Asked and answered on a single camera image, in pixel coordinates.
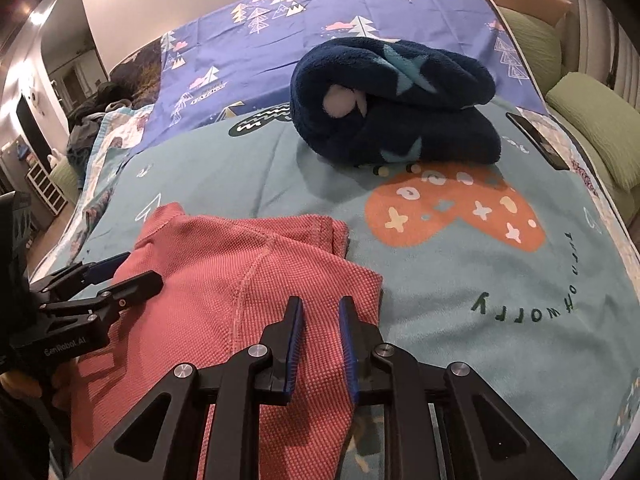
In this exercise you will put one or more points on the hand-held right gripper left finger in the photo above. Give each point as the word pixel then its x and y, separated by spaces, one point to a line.
pixel 294 345

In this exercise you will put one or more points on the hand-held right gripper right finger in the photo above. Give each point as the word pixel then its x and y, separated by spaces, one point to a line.
pixel 348 350

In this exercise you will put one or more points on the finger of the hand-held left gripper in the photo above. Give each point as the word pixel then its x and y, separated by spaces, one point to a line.
pixel 100 270
pixel 130 292

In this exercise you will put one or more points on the pink knit shirt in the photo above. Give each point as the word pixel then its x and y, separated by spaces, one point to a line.
pixel 210 285

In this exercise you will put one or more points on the pile of dark clothes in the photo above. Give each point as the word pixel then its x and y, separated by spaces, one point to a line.
pixel 97 110

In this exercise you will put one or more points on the person's left hand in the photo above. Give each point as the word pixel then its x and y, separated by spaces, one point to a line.
pixel 25 385

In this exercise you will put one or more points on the green cushion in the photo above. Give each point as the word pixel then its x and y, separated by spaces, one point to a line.
pixel 62 178

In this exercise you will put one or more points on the white shelf unit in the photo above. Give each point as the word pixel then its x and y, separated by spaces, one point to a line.
pixel 45 187

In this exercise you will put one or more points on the teal printed blanket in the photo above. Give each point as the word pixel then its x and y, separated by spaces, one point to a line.
pixel 450 270

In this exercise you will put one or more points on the light blue cartoon quilt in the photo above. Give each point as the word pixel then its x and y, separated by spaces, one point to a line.
pixel 115 135

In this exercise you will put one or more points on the dark printed cloth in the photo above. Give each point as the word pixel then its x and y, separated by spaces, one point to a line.
pixel 140 72

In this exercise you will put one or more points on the navy fleece garment with stars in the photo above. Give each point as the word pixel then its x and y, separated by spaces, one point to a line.
pixel 430 85

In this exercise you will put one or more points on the black phone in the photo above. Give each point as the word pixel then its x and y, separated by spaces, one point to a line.
pixel 537 140

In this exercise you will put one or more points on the purple tree-print sheet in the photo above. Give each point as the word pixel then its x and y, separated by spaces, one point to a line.
pixel 310 45

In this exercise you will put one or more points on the large green pillow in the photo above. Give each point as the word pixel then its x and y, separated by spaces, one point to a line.
pixel 595 120

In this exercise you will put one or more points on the small green pillow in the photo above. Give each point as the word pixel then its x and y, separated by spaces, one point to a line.
pixel 530 45

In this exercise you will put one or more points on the white padded headboard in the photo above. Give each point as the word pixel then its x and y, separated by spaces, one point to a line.
pixel 600 25

